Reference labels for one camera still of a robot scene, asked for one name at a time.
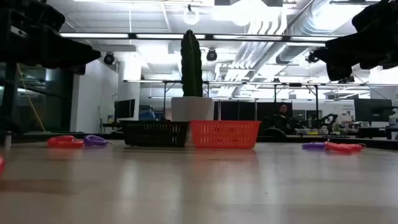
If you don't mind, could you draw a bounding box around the round ceiling lamp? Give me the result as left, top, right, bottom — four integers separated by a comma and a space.
182, 6, 201, 26

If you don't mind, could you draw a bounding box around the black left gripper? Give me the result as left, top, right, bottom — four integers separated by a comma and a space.
0, 0, 103, 76

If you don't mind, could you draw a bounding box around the black office chair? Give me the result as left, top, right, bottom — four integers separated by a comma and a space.
262, 126, 289, 143

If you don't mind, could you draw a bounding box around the white hexagonal plant pot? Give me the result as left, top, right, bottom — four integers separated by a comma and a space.
170, 96, 215, 123

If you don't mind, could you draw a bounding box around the person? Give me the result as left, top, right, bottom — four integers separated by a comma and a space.
264, 102, 295, 138

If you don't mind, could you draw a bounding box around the orange plastic mesh basket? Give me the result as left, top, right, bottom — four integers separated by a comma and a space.
189, 119, 262, 149

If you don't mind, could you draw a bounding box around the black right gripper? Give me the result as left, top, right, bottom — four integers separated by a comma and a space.
313, 0, 398, 82

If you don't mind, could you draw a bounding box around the green cactus plant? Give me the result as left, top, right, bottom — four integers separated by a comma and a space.
180, 29, 204, 98

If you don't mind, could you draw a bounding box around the yellow cord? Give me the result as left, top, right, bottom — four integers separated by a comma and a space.
16, 63, 47, 132

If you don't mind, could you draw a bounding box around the large black monitor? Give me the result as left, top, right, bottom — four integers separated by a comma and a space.
353, 98, 394, 123

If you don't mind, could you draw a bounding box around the small black monitor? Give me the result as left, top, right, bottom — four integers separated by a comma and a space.
113, 98, 136, 119

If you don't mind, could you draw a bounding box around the black workstation rack frame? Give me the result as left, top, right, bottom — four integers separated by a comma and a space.
123, 79, 369, 123

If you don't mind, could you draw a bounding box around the black aluminium table frame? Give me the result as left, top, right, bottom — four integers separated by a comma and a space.
0, 62, 398, 151

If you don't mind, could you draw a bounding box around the black plastic mesh basket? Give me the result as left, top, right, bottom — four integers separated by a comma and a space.
120, 119, 190, 148

